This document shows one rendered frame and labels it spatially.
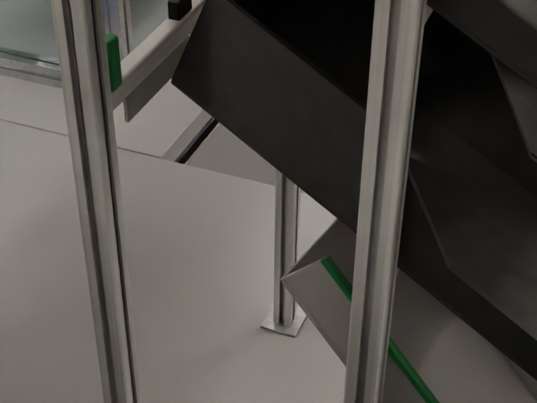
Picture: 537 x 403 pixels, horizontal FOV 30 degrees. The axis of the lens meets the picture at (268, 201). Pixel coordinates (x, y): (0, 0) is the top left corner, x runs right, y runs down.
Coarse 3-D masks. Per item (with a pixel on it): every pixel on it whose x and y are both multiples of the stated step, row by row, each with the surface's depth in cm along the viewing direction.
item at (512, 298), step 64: (256, 0) 60; (320, 0) 65; (192, 64) 57; (256, 64) 54; (320, 64) 64; (448, 64) 62; (256, 128) 56; (320, 128) 54; (448, 128) 65; (512, 128) 62; (320, 192) 56; (448, 192) 61; (512, 192) 63; (448, 256) 58; (512, 256) 60; (512, 320) 54
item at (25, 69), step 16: (112, 0) 133; (128, 0) 135; (112, 16) 134; (128, 16) 136; (112, 32) 136; (128, 32) 137; (128, 48) 139; (0, 64) 147; (16, 64) 146; (32, 64) 144; (48, 64) 144; (32, 80) 146; (48, 80) 145
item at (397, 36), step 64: (64, 0) 51; (384, 0) 44; (64, 64) 53; (384, 64) 46; (384, 128) 48; (384, 192) 50; (384, 256) 52; (128, 320) 65; (384, 320) 55; (128, 384) 67
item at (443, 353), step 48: (336, 240) 66; (288, 288) 62; (336, 288) 60; (336, 336) 62; (432, 336) 69; (480, 336) 72; (384, 384) 62; (432, 384) 67; (480, 384) 70; (528, 384) 73
